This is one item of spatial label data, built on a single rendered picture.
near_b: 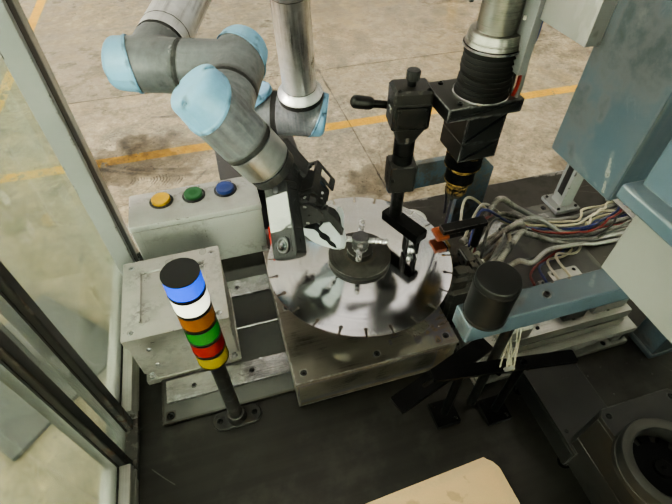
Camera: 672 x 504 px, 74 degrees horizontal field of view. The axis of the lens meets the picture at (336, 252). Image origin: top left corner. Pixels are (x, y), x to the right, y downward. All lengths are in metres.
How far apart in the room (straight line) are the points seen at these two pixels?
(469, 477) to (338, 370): 0.28
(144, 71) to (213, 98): 0.16
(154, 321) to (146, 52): 0.43
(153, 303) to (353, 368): 0.37
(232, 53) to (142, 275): 0.46
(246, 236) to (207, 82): 0.55
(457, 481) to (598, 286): 0.38
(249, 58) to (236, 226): 0.47
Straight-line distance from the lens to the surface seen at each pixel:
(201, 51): 0.68
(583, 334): 1.00
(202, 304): 0.56
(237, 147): 0.60
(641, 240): 0.45
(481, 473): 0.86
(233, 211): 1.01
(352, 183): 2.48
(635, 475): 0.71
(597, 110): 0.59
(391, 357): 0.81
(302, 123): 1.21
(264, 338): 0.95
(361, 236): 0.77
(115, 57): 0.72
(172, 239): 1.05
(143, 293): 0.89
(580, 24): 0.58
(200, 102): 0.57
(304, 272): 0.78
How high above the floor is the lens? 1.55
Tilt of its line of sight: 47 degrees down
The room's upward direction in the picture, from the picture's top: straight up
